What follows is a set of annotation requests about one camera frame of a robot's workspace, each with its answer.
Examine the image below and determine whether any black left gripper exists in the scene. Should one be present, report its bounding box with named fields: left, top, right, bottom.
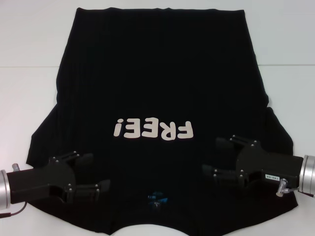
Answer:
left=6, top=151, right=111, bottom=205

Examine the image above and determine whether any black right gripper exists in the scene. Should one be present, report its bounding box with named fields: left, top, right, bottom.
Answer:
left=202, top=134, right=305, bottom=189

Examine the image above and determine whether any black shirt with FREE print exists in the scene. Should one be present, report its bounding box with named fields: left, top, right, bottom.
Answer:
left=26, top=7, right=300, bottom=236

